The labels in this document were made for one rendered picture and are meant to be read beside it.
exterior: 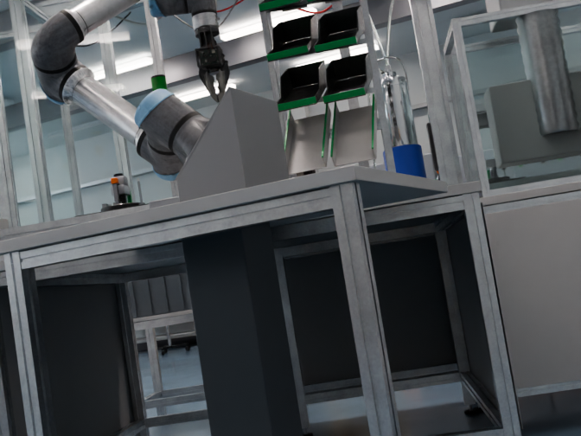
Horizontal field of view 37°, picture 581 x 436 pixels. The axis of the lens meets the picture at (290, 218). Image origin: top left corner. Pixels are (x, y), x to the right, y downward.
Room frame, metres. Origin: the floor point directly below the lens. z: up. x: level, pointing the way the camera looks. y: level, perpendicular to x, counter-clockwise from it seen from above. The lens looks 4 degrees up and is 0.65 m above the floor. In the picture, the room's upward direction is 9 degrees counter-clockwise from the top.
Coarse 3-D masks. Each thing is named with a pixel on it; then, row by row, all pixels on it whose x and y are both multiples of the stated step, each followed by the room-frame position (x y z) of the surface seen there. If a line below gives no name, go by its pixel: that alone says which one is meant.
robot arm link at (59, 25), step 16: (96, 0) 2.27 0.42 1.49; (112, 0) 2.28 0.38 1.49; (128, 0) 2.31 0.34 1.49; (64, 16) 2.22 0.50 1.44; (80, 16) 2.24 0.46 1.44; (96, 16) 2.27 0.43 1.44; (112, 16) 2.31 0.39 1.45; (48, 32) 2.22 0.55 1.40; (64, 32) 2.22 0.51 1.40; (80, 32) 2.25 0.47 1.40; (32, 48) 2.25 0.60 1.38; (48, 48) 2.22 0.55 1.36; (64, 48) 2.24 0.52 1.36; (48, 64) 2.25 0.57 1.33; (64, 64) 2.27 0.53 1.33
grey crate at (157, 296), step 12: (168, 276) 4.63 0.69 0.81; (180, 276) 4.63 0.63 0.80; (132, 288) 4.64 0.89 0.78; (144, 288) 4.64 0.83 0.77; (156, 288) 4.64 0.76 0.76; (168, 288) 4.63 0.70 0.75; (180, 288) 4.62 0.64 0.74; (132, 300) 4.65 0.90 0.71; (144, 300) 4.64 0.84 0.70; (156, 300) 4.64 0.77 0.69; (168, 300) 4.63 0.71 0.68; (180, 300) 4.63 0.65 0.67; (132, 312) 4.65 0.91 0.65; (144, 312) 4.65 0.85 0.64; (156, 312) 4.64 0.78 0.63; (168, 312) 4.64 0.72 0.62
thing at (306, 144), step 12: (288, 120) 2.74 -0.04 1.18; (300, 120) 2.80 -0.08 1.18; (312, 120) 2.78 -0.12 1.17; (324, 120) 2.68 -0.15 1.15; (288, 132) 2.71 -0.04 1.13; (300, 132) 2.75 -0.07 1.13; (312, 132) 2.73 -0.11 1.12; (324, 132) 2.64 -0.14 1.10; (288, 144) 2.69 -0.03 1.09; (300, 144) 2.70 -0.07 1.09; (312, 144) 2.69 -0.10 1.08; (324, 144) 2.60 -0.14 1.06; (288, 156) 2.67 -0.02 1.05; (300, 156) 2.66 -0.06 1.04; (312, 156) 2.64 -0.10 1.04; (324, 156) 2.58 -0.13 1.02; (288, 168) 2.64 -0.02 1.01; (300, 168) 2.62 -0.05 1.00; (312, 168) 2.60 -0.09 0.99
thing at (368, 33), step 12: (360, 0) 2.88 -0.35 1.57; (264, 12) 2.74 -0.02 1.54; (264, 24) 2.74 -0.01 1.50; (264, 36) 2.74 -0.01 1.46; (372, 36) 2.71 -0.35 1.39; (372, 48) 2.71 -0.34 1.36; (372, 60) 2.71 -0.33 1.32; (276, 72) 2.91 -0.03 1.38; (276, 84) 2.74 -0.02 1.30; (276, 96) 2.74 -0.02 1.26; (384, 108) 2.71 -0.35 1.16; (384, 120) 2.71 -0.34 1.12; (384, 132) 2.71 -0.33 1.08; (384, 144) 2.88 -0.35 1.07
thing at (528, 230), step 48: (528, 192) 3.10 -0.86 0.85; (576, 192) 3.10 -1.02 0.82; (528, 240) 3.11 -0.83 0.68; (576, 240) 3.09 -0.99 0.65; (528, 288) 3.11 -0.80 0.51; (576, 288) 3.10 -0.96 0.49; (528, 336) 3.11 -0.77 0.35; (576, 336) 3.10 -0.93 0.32; (528, 384) 3.12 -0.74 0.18; (576, 384) 3.11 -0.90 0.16
